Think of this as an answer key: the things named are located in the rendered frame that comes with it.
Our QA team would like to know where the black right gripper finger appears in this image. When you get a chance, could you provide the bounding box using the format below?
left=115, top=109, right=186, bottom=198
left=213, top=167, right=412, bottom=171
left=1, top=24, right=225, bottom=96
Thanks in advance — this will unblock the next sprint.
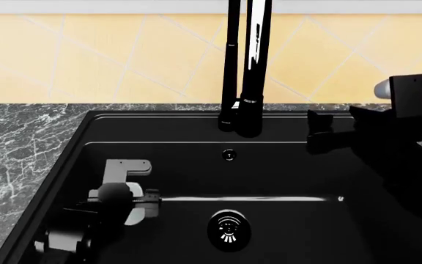
left=306, top=131, right=358, bottom=155
left=306, top=109, right=336, bottom=133

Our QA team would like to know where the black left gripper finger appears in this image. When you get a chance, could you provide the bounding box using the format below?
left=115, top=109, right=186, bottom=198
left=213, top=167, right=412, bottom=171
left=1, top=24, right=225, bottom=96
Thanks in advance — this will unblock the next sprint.
left=144, top=188, right=163, bottom=205
left=143, top=202, right=161, bottom=219

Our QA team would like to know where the black kitchen sink basin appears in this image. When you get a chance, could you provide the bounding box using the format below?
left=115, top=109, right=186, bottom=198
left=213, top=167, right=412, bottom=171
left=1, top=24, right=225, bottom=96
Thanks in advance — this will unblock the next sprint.
left=0, top=109, right=422, bottom=264

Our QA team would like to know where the black tall sink faucet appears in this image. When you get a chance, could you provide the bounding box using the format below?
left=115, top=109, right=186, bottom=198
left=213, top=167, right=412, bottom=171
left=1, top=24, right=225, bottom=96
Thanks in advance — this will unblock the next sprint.
left=217, top=0, right=273, bottom=139

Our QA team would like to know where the round black sink drain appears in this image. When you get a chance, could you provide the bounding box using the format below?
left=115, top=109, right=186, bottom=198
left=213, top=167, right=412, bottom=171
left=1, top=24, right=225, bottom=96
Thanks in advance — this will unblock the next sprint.
left=206, top=208, right=253, bottom=253

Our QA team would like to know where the grey left wrist camera bracket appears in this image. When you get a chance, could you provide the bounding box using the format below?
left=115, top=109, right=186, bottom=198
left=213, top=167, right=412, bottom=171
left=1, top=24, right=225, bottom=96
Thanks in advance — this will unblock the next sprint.
left=101, top=158, right=153, bottom=191

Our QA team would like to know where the black right wrist camera bracket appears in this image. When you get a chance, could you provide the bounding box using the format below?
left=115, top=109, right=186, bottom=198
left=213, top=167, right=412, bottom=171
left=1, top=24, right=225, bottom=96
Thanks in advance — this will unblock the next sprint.
left=373, top=72, right=422, bottom=120

